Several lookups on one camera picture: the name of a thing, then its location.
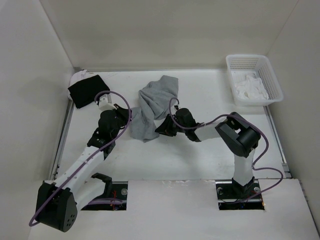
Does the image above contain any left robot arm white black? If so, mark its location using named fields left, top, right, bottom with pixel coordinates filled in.
left=29, top=105, right=131, bottom=232

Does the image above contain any folded white tank top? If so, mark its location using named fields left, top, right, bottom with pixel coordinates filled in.
left=68, top=69, right=87, bottom=87

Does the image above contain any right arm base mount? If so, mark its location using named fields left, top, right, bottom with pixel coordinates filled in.
left=215, top=180, right=265, bottom=211

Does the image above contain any folded black tank top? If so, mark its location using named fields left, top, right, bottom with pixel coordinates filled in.
left=68, top=75, right=110, bottom=109

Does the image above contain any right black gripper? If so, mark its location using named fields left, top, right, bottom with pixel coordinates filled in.
left=155, top=114, right=188, bottom=137

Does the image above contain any white tank top in basket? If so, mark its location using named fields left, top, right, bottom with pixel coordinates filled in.
left=232, top=71, right=269, bottom=101

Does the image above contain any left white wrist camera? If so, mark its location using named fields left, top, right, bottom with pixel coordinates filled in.
left=97, top=93, right=115, bottom=112

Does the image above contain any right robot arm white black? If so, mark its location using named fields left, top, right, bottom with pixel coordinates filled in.
left=155, top=108, right=261, bottom=198

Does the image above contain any grey tank top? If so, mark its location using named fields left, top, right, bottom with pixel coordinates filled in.
left=130, top=75, right=179, bottom=143

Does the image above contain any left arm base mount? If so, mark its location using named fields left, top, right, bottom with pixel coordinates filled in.
left=81, top=173, right=129, bottom=211

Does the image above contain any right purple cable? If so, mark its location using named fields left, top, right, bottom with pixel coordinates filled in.
left=168, top=97, right=285, bottom=203

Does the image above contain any white plastic basket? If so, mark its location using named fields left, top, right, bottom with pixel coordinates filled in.
left=225, top=54, right=284, bottom=106

